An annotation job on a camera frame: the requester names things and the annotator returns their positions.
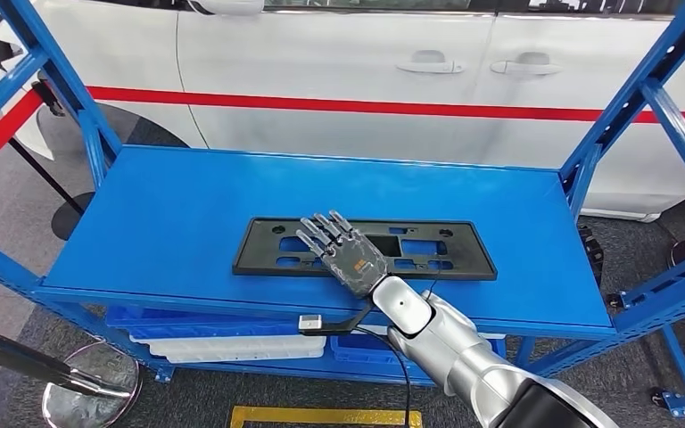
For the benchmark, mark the blue metal shelf rack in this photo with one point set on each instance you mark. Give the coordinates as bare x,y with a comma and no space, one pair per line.
200,224

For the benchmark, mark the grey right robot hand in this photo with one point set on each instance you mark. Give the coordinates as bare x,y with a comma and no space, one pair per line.
354,266

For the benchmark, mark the white car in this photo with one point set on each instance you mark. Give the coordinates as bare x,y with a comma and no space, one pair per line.
319,53

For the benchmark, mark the white plastic bin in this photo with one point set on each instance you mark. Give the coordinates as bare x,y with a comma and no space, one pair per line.
230,358
230,344

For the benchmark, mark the black plastic frame part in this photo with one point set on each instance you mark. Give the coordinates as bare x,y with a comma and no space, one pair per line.
475,254

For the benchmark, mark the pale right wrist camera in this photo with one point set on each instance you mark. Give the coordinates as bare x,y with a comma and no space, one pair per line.
312,323

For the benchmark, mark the blue wheeled shelf rack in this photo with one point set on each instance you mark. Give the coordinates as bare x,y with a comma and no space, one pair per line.
673,283

